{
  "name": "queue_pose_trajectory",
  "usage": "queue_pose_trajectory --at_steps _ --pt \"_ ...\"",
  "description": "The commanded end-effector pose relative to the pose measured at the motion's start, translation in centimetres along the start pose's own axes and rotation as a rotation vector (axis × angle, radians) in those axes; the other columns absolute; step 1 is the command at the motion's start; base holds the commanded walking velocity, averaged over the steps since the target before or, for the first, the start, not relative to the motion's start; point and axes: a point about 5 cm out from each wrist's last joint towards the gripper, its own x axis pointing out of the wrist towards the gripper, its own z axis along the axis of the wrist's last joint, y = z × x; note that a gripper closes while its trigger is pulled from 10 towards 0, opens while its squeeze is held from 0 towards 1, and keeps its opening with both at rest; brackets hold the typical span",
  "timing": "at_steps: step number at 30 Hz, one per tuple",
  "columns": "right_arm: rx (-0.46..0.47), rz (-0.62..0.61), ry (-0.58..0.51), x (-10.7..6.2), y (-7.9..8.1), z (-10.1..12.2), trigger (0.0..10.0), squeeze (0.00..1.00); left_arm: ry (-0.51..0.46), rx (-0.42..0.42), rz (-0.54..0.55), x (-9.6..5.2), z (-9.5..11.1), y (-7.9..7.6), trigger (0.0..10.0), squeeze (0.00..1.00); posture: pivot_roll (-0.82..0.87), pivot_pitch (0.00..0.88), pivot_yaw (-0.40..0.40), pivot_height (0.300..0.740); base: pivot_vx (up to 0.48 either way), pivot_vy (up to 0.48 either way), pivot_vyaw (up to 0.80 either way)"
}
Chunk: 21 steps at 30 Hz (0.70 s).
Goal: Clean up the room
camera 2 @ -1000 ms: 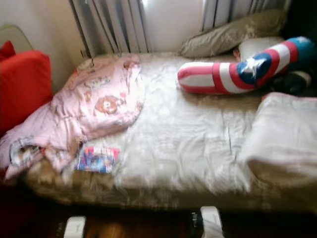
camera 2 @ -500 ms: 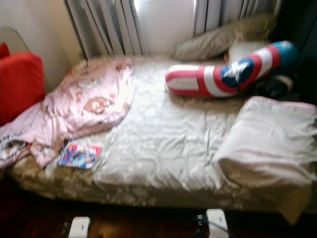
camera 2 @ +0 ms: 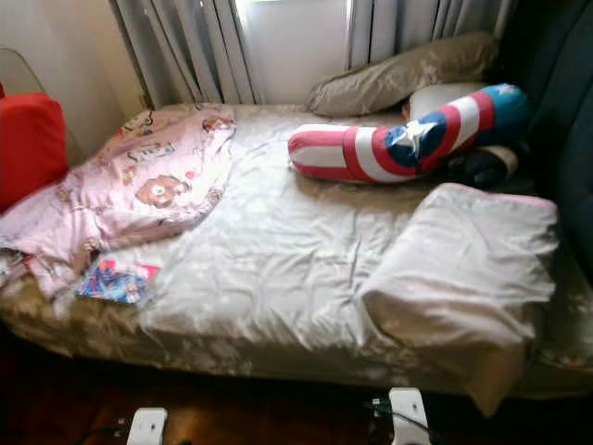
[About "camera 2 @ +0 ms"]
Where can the colourful comic book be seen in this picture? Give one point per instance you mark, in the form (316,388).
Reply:
(117,280)

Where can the pink cartoon print blanket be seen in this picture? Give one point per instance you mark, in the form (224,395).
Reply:
(139,185)

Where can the large red fabric cushion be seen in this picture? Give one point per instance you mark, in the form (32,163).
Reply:
(30,148)

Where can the grey pleated curtain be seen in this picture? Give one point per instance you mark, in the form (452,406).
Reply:
(185,51)
(426,23)

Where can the bed with beige floral sheet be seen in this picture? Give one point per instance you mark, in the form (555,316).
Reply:
(287,246)

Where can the red white blue star bolster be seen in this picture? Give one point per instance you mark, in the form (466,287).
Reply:
(361,153)

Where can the beige floral pillow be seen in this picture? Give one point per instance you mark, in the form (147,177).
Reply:
(398,76)

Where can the plain white pillow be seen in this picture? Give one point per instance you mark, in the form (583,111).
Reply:
(440,97)

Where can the folded beige floral duvet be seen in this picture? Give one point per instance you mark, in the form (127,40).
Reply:
(463,269)

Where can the black and white plush toy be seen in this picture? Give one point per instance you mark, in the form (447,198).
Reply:
(482,169)

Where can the dark blue upholstered chair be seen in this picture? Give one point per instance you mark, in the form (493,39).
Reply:
(556,111)

